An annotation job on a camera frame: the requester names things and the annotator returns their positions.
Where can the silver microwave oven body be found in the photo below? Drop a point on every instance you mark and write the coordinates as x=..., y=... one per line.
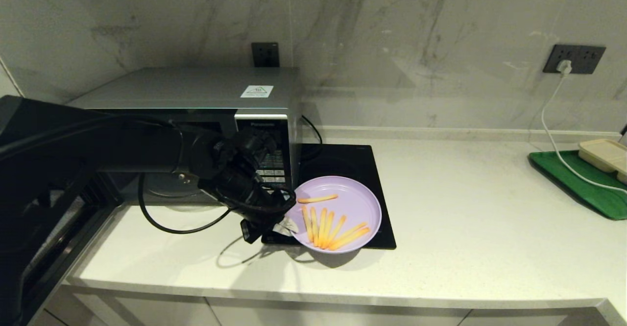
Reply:
x=196, y=88

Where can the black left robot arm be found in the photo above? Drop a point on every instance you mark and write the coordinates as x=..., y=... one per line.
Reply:
x=73, y=169

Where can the wide black wall outlet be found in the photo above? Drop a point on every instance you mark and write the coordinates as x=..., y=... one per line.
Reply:
x=585, y=59

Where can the black induction cooktop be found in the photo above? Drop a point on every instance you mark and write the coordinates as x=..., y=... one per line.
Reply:
x=352, y=164

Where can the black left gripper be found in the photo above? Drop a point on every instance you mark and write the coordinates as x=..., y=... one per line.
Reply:
x=250, y=193

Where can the small black wall outlet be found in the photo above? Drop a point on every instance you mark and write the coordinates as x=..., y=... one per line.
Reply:
x=265, y=54

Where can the purple plate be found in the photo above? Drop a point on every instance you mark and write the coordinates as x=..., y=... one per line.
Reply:
x=352, y=193

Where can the green plastic tray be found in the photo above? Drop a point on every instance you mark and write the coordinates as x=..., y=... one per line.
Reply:
x=588, y=188

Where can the long crosswise french fry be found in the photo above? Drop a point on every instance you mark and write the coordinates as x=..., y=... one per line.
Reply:
x=318, y=199

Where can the beige base cabinet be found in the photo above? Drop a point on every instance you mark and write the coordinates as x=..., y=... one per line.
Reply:
x=343, y=318

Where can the white power plug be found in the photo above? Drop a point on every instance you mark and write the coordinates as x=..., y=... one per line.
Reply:
x=565, y=67

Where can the orange carrot sticks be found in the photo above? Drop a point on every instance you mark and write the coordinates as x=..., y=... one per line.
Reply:
x=322, y=227
x=307, y=223

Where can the beige lunch container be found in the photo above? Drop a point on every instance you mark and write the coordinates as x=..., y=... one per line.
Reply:
x=602, y=154

